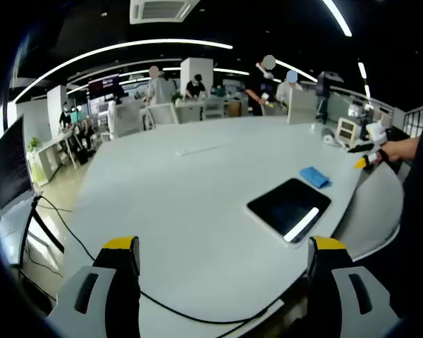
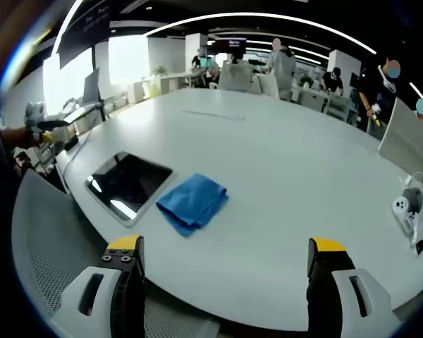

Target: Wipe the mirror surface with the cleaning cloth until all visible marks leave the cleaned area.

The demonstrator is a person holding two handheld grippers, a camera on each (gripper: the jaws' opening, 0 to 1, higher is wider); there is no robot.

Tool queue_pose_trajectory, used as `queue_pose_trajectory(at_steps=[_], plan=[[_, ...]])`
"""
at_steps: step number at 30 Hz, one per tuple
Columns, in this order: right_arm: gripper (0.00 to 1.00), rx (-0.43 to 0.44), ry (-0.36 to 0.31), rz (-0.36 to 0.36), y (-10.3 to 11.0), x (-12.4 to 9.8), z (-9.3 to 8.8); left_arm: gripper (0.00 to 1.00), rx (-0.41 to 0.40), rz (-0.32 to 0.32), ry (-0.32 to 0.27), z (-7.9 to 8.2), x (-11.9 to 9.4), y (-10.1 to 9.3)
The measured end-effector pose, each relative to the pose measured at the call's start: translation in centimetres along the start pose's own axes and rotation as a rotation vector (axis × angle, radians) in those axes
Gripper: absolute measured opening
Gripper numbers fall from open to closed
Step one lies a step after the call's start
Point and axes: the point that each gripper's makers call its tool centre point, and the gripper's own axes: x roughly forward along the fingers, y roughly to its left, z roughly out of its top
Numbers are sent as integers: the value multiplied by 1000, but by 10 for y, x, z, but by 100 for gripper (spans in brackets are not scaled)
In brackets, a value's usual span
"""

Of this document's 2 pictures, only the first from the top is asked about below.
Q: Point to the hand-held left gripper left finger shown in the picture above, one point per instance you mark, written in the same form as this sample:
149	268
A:
109	281

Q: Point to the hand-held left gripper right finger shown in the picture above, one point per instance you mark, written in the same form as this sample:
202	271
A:
335	285

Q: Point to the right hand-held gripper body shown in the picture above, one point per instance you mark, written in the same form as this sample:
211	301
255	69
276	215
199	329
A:
376	132

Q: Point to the blue cleaning cloth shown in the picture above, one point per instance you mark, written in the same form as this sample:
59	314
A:
313	176

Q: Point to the person's right hand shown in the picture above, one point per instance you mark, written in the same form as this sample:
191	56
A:
402	149

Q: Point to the small wooden shelf box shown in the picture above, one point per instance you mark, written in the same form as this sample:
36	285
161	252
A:
348	130

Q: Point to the grey office chair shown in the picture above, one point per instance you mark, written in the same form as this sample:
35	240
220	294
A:
373	211

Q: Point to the black device on tripod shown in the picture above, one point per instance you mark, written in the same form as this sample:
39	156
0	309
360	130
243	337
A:
328	84

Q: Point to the white divider board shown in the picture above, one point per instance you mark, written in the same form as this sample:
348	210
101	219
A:
302	105

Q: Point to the person's dark clothing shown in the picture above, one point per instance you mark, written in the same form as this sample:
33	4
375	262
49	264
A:
421	218

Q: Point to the black monitor stand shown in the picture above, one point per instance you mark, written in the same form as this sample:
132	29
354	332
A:
35	225

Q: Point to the straight ceiling light strip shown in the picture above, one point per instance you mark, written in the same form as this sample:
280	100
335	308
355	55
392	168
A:
338	17

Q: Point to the black computer monitor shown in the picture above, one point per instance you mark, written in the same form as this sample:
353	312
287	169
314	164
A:
10	162

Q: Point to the green potted plant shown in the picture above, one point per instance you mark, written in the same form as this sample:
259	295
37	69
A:
34	144

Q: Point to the white mesh office chair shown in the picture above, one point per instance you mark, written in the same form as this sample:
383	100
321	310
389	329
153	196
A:
128	118
164	114

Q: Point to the long curved ceiling light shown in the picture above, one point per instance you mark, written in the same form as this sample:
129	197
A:
120	46

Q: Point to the ceiling air conditioner unit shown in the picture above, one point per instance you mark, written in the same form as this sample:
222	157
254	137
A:
164	10

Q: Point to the dark wall display screen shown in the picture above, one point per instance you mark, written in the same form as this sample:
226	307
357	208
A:
104	86

